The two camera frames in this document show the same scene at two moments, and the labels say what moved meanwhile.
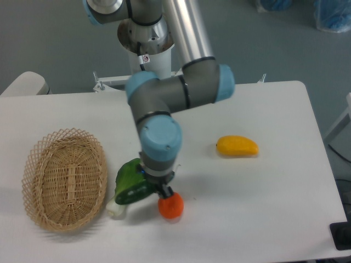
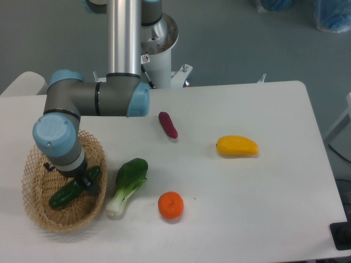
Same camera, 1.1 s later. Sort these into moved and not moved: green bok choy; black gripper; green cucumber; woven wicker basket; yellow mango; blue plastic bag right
Moved: black gripper; green cucumber
Not moved: woven wicker basket; yellow mango; green bok choy; blue plastic bag right
